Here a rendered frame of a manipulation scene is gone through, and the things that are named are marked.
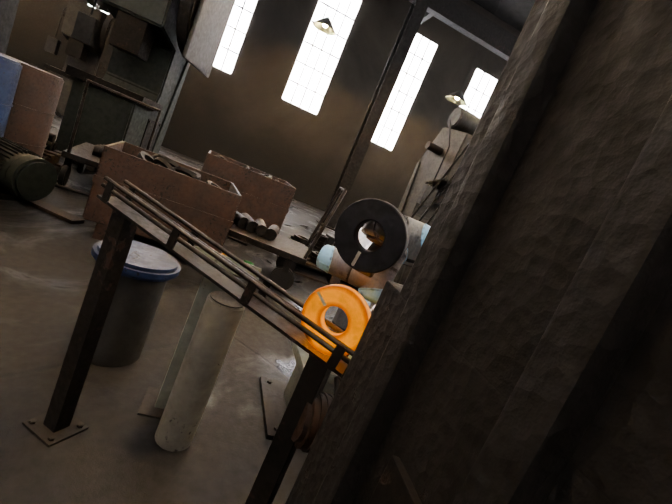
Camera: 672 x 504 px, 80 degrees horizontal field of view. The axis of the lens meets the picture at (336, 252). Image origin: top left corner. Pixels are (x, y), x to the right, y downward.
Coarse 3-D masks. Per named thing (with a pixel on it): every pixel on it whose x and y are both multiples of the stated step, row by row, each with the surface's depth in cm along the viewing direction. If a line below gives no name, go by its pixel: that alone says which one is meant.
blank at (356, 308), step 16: (320, 288) 87; (336, 288) 86; (352, 288) 88; (304, 304) 89; (320, 304) 87; (336, 304) 86; (352, 304) 85; (320, 320) 88; (352, 320) 85; (368, 320) 84; (320, 336) 88; (336, 336) 86; (352, 336) 85
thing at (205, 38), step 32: (96, 0) 454; (128, 0) 445; (160, 0) 447; (192, 0) 443; (224, 0) 505; (96, 32) 462; (128, 32) 456; (160, 32) 467; (192, 32) 455; (128, 64) 505; (160, 64) 507; (192, 64) 489; (96, 96) 457; (160, 96) 516; (64, 128) 462; (96, 128) 464; (128, 128) 468; (160, 128) 552
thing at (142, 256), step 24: (144, 264) 148; (168, 264) 158; (120, 288) 146; (144, 288) 150; (120, 312) 148; (144, 312) 154; (120, 336) 151; (144, 336) 161; (96, 360) 151; (120, 360) 155
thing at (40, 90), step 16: (32, 64) 329; (32, 80) 302; (48, 80) 311; (16, 96) 299; (32, 96) 306; (48, 96) 317; (16, 112) 303; (32, 112) 310; (48, 112) 323; (16, 128) 307; (32, 128) 315; (48, 128) 332; (32, 144) 321
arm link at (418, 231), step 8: (416, 224) 140; (424, 224) 140; (416, 232) 138; (424, 232) 138; (416, 240) 138; (408, 248) 140; (416, 248) 139; (408, 256) 141; (416, 256) 141; (408, 264) 144; (400, 272) 147; (408, 272) 146; (400, 280) 148
